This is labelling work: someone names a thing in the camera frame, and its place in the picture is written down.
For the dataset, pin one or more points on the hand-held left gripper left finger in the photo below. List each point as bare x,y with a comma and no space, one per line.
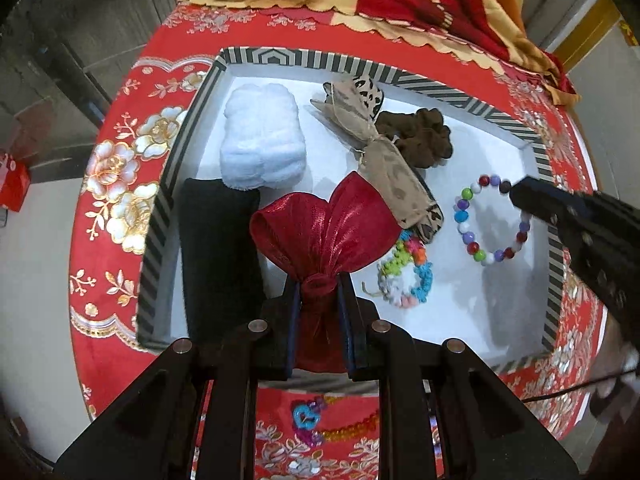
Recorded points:
294,325

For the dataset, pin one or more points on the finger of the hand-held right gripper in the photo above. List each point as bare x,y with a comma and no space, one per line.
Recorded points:
575,205
605,270

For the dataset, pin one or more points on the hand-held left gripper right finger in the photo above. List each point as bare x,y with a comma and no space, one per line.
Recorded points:
345,325

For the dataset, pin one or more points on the red shiny hair bow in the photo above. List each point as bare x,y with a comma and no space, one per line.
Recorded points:
325,230

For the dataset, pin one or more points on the striped box with white inside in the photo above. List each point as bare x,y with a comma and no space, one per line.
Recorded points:
500,310

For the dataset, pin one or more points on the white fluffy hair band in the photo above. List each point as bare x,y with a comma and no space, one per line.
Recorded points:
262,135

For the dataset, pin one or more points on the black fluffy hair band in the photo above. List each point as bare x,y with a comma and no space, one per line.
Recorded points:
215,250

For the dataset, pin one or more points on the leopard print hair bow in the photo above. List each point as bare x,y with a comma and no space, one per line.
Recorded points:
390,170

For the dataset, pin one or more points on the brown scrunchie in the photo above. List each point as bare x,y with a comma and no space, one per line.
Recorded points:
425,135

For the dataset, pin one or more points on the red floral tablecloth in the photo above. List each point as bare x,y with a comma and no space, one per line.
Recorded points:
115,310

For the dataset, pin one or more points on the red bag on floor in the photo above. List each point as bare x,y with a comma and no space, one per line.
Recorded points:
12,180

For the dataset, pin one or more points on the metal folding door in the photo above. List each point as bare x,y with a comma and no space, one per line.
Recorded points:
75,35

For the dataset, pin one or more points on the yellow wooden frame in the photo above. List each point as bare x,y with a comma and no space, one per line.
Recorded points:
595,30

